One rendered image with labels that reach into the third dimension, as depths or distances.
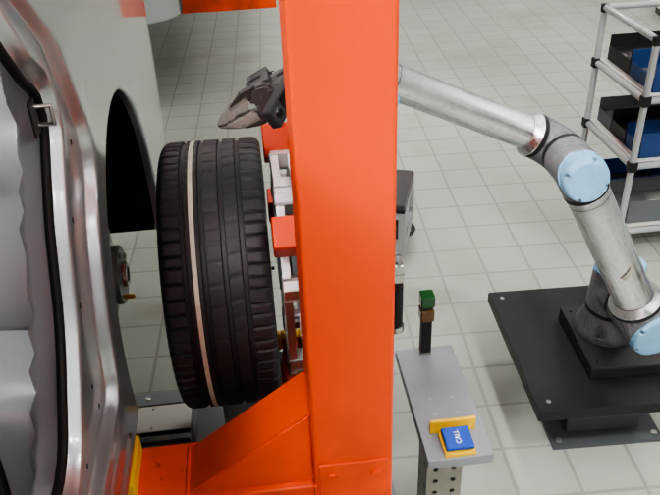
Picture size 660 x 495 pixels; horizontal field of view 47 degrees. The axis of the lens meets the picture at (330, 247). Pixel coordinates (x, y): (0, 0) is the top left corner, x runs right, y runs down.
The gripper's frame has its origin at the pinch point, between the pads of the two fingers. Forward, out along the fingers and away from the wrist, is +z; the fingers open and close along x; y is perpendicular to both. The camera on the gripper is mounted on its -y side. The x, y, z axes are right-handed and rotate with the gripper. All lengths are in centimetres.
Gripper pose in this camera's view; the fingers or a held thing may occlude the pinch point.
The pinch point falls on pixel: (223, 125)
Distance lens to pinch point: 169.4
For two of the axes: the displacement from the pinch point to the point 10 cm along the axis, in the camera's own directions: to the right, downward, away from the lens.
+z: -8.6, 4.5, 2.2
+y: -1.4, -6.3, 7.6
